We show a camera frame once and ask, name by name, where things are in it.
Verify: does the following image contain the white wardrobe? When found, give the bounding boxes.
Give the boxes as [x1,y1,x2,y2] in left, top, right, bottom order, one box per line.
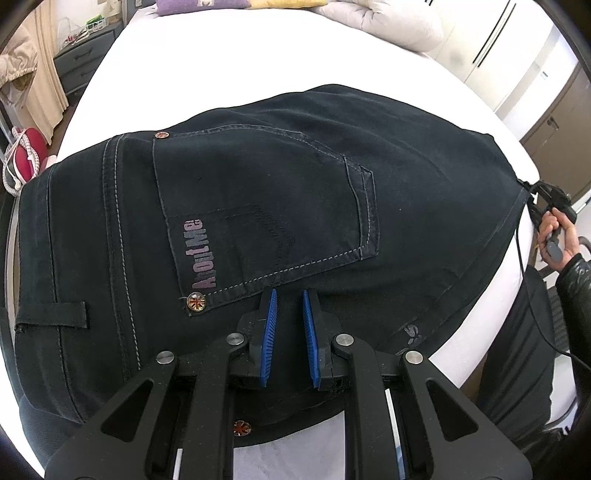
[429,0,583,116]

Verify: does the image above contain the bed with white sheet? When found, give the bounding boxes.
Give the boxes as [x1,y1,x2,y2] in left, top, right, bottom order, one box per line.
[18,0,578,480]

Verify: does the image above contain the beige curtain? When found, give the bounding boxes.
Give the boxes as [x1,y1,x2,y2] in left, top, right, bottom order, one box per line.
[27,0,71,145]

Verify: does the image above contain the brown wooden cabinet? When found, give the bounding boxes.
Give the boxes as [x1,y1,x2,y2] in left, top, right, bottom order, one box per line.
[519,65,591,197]

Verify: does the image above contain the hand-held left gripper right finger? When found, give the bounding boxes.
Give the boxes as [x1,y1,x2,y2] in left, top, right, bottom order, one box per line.
[302,289,541,480]

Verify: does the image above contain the black cable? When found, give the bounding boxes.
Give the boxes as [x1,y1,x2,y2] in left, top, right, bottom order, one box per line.
[514,222,583,416]

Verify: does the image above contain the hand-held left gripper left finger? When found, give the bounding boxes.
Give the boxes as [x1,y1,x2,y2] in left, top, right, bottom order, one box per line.
[44,288,278,480]

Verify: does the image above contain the grey nightstand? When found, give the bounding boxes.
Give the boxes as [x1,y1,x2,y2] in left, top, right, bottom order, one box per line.
[53,23,124,97]

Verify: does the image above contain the beige puffer jacket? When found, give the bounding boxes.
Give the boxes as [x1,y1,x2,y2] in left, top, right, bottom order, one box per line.
[0,36,38,89]

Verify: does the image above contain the red and white iron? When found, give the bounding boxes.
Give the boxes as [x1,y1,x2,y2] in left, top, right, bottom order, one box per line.
[2,127,50,195]

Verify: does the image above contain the white wire basket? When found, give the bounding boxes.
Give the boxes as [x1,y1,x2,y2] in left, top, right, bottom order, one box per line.
[59,17,94,48]

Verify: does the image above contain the white folded duvet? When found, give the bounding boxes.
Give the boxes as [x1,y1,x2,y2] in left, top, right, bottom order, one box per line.
[314,0,446,54]

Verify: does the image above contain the person's right forearm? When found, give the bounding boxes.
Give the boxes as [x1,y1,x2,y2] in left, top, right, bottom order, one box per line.
[554,251,591,334]

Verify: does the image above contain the person's right hand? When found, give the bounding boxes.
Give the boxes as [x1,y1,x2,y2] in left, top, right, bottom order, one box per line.
[538,208,584,274]

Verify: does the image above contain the purple pillow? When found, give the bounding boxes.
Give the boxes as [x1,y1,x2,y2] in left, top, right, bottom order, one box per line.
[154,0,252,16]

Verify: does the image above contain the yellow pillow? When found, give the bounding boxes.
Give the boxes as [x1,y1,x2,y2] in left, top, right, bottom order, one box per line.
[249,0,328,10]

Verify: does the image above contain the black pants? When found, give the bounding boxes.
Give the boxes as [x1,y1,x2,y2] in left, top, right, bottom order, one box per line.
[11,83,529,462]

